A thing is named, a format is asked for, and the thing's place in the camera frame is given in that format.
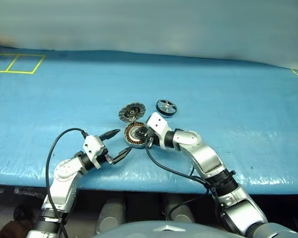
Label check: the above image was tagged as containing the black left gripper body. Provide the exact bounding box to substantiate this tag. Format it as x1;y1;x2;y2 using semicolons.
97;135;115;166

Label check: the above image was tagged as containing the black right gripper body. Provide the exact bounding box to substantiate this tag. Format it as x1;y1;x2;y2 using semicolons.
143;124;158;149

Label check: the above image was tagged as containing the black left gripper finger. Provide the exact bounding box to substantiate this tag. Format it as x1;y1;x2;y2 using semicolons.
98;129;121;143
112;146;134;165

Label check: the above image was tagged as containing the grey rounded block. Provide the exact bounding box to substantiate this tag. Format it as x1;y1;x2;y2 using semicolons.
163;195;196;223
96;198;126;234

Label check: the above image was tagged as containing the blue plastic table cover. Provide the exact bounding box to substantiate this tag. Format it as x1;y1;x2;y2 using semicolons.
0;46;298;195

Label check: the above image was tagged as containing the grey robot torso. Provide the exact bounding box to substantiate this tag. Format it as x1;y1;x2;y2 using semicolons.
93;221;298;238

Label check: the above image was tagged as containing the black lumpy object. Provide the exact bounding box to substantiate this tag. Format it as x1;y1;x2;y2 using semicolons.
13;205;34;221

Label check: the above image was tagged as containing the yellow tape double square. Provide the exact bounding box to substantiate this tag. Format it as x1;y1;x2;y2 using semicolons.
0;53;46;75

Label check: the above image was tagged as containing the brown rounded object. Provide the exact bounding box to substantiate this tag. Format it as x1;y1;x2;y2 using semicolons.
0;218;36;238

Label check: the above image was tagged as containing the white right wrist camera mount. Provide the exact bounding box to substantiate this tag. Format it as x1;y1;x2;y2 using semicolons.
145;112;174;150

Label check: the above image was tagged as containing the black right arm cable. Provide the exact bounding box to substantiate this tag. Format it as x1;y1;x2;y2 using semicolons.
144;141;214;221

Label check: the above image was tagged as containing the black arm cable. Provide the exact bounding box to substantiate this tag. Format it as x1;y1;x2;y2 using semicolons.
144;141;214;221
45;127;90;238

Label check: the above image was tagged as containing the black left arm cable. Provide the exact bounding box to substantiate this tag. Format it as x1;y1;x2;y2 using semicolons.
45;127;90;238

